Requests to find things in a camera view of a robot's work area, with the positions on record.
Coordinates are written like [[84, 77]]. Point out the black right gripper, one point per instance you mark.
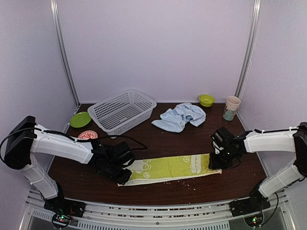
[[213, 164]]

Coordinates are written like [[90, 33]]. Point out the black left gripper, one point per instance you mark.
[[123, 180]]

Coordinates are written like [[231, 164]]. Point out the green patterned white towel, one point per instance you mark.
[[159, 170]]

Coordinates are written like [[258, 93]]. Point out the light blue towel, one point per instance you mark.
[[175, 120]]

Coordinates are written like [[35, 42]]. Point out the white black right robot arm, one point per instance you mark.
[[293, 139]]

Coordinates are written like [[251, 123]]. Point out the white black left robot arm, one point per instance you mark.
[[28, 138]]

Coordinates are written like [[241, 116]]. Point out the red patterned bowl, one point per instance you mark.
[[88, 134]]

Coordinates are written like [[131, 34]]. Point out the white perforated plastic basket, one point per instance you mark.
[[122, 112]]

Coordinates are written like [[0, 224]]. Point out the floral ceramic cup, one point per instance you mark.
[[231, 107]]

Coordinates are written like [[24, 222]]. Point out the green plate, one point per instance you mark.
[[80, 119]]

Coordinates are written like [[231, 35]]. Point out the small green bowl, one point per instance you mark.
[[206, 100]]

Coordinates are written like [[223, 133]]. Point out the right circuit board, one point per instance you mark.
[[254, 220]]

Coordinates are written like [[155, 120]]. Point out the circuit board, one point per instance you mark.
[[254, 220], [60, 220]]

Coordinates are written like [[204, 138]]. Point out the left circuit board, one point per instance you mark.
[[60, 220]]

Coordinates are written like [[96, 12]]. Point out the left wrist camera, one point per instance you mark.
[[121, 155]]

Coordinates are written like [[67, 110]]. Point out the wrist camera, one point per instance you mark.
[[121, 155], [221, 139]]

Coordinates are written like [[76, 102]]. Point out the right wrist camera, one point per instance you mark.
[[221, 139]]

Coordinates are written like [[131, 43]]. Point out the right aluminium corner post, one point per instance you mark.
[[252, 36]]

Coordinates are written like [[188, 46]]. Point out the aluminium corner post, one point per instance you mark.
[[62, 50], [252, 36]]

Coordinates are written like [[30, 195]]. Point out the left aluminium corner post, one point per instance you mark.
[[62, 50]]

